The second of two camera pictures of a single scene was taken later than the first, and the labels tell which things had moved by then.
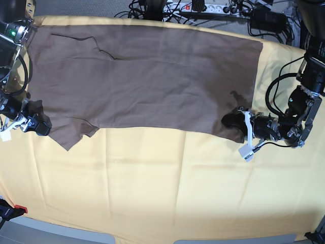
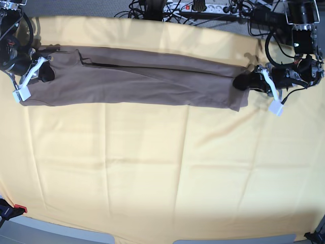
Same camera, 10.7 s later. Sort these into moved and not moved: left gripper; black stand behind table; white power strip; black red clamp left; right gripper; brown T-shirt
Moved: brown T-shirt; right gripper; left gripper
Not moved: black stand behind table; white power strip; black red clamp left
